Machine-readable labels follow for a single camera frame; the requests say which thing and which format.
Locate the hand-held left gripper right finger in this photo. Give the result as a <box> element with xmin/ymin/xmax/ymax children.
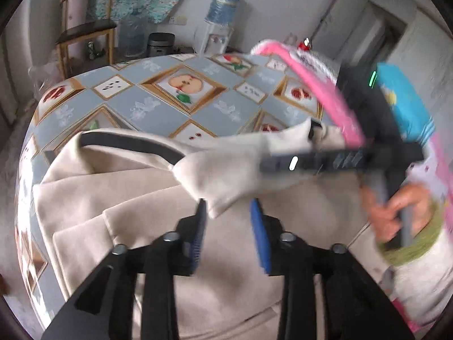
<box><xmin>249</xmin><ymin>198</ymin><xmax>416</xmax><ymax>340</ymax></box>

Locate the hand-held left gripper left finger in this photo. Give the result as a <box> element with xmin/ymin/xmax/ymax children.
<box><xmin>40</xmin><ymin>198</ymin><xmax>208</xmax><ymax>340</ymax></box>

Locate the cream jacket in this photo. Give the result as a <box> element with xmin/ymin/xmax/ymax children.
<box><xmin>32</xmin><ymin>118</ymin><xmax>393</xmax><ymax>340</ymax></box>

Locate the person's right forearm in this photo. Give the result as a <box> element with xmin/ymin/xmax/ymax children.
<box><xmin>375</xmin><ymin>202</ymin><xmax>453</xmax><ymax>326</ymax></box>

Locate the person's right hand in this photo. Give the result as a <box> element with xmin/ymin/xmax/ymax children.
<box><xmin>361</xmin><ymin>182</ymin><xmax>437</xmax><ymax>245</ymax></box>

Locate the white door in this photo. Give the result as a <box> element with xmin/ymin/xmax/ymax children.
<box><xmin>311</xmin><ymin>0</ymin><xmax>418</xmax><ymax>71</ymax></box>

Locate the fruit print tablecloth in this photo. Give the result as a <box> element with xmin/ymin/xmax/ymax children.
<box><xmin>14</xmin><ymin>51</ymin><xmax>324</xmax><ymax>330</ymax></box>

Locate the white water dispenser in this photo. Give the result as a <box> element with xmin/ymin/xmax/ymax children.
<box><xmin>200</xmin><ymin>25</ymin><xmax>234</xmax><ymax>55</ymax></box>

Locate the dark rice cooker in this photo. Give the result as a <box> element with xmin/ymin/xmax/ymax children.
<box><xmin>147</xmin><ymin>33</ymin><xmax>176</xmax><ymax>57</ymax></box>

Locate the blue water bottle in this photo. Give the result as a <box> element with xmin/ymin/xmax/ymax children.
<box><xmin>205</xmin><ymin>0</ymin><xmax>244</xmax><ymax>27</ymax></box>

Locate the clear empty water jug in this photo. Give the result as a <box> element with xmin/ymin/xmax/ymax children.
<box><xmin>118</xmin><ymin>12</ymin><xmax>147</xmax><ymax>57</ymax></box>

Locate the wooden chair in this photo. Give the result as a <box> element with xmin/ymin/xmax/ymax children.
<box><xmin>55</xmin><ymin>0</ymin><xmax>121</xmax><ymax>78</ymax></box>

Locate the pale pink roll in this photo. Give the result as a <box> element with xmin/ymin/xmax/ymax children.
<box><xmin>67</xmin><ymin>0</ymin><xmax>92</xmax><ymax>35</ymax></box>

